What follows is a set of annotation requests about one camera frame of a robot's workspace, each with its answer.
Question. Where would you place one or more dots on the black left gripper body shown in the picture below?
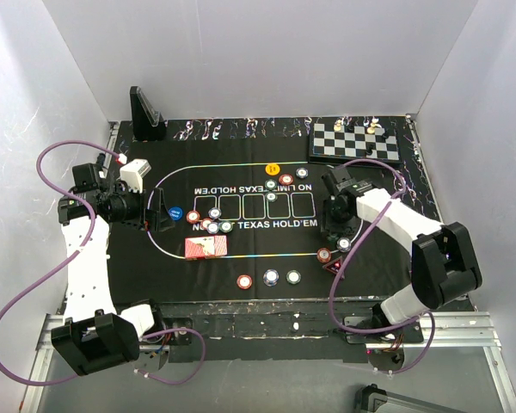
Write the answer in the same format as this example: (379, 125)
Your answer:
(128, 207)

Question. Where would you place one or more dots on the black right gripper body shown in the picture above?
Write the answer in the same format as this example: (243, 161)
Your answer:
(334, 219)

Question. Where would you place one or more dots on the blue small blind button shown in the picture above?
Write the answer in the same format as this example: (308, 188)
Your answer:
(176, 213)

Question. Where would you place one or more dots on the black triangular all-in marker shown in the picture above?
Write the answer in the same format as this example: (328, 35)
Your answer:
(333, 266)

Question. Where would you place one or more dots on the red playing card deck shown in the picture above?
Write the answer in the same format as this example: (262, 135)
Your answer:
(205, 247)

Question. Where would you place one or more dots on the yellow dealer button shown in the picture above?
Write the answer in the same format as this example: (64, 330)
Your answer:
(272, 169)

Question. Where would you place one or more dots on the green poker chip stack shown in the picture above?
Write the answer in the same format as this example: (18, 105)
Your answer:
(293, 277)

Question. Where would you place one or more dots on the red poker chip stack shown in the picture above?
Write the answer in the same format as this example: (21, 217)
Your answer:
(244, 281)

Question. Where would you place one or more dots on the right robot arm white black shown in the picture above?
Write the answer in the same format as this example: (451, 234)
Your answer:
(443, 261)

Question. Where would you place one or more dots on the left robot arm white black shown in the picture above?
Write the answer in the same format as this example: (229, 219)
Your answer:
(94, 336)

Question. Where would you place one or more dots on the black texas holdem poker mat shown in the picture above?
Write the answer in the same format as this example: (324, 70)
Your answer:
(228, 174)

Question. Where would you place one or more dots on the black chess piece on board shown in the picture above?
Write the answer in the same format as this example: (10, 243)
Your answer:
(369, 150)

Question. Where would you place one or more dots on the black white chess board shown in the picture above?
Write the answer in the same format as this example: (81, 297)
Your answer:
(330, 147)

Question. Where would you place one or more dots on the black card shoe stand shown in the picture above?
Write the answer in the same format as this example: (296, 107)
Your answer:
(148, 124)

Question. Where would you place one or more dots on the white chess pawn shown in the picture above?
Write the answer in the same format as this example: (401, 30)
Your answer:
(372, 126)

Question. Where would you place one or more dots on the black case corner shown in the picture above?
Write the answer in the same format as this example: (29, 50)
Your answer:
(372, 399)

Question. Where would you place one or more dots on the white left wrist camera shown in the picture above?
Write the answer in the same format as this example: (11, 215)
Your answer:
(133, 173)

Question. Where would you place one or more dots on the aluminium frame rail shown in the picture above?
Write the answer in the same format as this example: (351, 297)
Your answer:
(463, 370)

